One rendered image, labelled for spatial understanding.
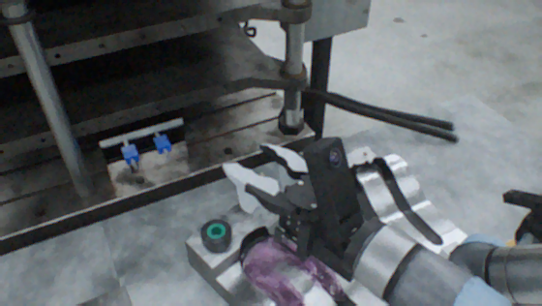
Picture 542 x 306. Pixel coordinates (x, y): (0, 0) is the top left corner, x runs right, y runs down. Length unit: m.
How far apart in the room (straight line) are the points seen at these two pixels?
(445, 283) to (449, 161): 1.20
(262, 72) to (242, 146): 0.28
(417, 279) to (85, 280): 1.02
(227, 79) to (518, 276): 1.14
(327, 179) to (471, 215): 1.05
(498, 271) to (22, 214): 1.36
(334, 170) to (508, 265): 0.24
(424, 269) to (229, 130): 1.30
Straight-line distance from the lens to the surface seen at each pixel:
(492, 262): 0.63
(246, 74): 1.55
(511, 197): 1.31
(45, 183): 1.67
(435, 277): 0.50
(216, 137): 1.70
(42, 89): 1.32
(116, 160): 1.54
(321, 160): 0.50
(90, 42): 1.32
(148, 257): 1.34
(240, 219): 1.24
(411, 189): 1.39
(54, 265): 1.41
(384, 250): 0.51
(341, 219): 0.52
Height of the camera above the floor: 1.87
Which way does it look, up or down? 42 degrees down
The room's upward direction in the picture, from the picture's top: straight up
